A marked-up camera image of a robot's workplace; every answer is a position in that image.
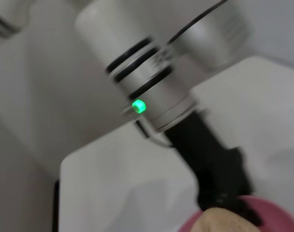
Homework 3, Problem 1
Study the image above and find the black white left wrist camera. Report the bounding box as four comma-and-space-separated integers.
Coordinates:
170, 0, 255, 72

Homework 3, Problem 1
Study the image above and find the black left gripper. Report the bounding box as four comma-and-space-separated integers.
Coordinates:
164, 109, 263, 228

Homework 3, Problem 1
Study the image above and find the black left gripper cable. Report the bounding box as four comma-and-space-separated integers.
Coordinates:
133, 119, 173, 148

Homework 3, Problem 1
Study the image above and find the beige egg yolk pastry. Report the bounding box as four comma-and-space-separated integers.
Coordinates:
179, 207, 261, 232

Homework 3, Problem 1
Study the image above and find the black left camera cable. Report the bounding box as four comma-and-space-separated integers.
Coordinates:
166, 0, 229, 45

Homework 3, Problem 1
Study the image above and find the pink plastic bowl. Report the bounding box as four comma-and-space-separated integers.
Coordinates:
177, 195, 294, 232

